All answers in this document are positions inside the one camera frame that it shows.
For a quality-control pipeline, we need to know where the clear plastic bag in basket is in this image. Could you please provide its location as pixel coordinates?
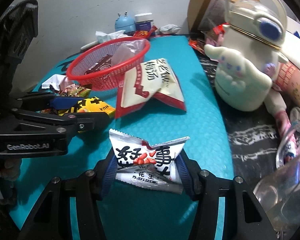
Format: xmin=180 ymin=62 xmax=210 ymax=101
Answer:
xmin=111 ymin=40 xmax=146 ymax=66

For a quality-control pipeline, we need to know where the white cartoon dog bottle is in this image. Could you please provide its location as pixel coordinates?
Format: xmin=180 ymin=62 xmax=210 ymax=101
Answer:
xmin=204 ymin=0 xmax=288 ymax=112

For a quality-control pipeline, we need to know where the white torn wrapper packet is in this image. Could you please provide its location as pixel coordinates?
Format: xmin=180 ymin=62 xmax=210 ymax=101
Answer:
xmin=41 ymin=74 xmax=67 ymax=91

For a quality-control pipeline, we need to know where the white remote control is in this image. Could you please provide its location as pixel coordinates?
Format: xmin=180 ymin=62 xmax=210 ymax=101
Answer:
xmin=80 ymin=41 xmax=99 ymax=52

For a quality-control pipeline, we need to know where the gold cereal snack bag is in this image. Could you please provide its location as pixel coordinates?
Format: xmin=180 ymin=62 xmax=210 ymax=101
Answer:
xmin=57 ymin=77 xmax=92 ymax=98

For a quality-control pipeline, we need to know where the person's left hand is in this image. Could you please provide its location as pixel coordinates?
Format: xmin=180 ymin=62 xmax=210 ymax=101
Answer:
xmin=0 ymin=159 xmax=22 ymax=181

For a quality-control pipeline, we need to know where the pink printed paper cup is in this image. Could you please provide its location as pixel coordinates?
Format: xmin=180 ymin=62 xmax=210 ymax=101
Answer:
xmin=275 ymin=62 xmax=300 ymax=108

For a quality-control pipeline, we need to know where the blue deer humidifier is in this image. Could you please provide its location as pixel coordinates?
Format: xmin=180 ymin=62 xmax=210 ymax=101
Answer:
xmin=114 ymin=11 xmax=136 ymax=35

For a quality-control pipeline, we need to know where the white peanut snack packet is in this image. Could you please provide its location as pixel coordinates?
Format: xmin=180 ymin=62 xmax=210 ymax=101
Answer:
xmin=109 ymin=129 xmax=190 ymax=194

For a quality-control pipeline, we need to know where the white red snack bag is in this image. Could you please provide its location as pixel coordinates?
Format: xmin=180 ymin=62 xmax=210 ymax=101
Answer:
xmin=115 ymin=58 xmax=186 ymax=119

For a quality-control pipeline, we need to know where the red snack packet by jar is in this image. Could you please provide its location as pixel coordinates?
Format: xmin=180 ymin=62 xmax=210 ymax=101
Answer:
xmin=133 ymin=26 xmax=157 ymax=39

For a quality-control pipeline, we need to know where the red plastic basket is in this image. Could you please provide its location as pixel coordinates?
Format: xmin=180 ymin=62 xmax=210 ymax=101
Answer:
xmin=66 ymin=36 xmax=150 ymax=91

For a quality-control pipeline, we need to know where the clear glass cup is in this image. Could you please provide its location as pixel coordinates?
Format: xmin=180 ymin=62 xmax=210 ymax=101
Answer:
xmin=254 ymin=120 xmax=300 ymax=232

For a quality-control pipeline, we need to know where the white lid purple jar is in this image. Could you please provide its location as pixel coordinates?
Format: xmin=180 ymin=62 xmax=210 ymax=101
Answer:
xmin=134 ymin=12 xmax=153 ymax=31

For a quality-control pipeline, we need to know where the red gift packet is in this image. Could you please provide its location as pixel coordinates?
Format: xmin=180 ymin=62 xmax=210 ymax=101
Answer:
xmin=212 ymin=23 xmax=229 ymax=35

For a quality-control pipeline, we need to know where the crumpled wrapper behind jar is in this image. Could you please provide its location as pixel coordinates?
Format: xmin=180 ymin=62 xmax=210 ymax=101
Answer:
xmin=159 ymin=24 xmax=181 ymax=35

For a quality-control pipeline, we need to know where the brown cardboard box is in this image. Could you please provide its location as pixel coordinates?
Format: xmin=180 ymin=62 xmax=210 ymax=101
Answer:
xmin=187 ymin=0 xmax=260 ymax=33

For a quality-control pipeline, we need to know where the crumpled white tissue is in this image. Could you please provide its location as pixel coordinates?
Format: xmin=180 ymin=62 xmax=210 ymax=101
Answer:
xmin=95 ymin=30 xmax=127 ymax=44

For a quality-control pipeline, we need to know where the teal bubble mat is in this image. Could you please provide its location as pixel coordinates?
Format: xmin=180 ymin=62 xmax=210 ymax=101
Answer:
xmin=10 ymin=36 xmax=234 ymax=239

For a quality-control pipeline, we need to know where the yellow black snack packet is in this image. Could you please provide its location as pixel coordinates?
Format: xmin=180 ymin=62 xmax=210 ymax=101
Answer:
xmin=41 ymin=96 xmax=116 ymax=119

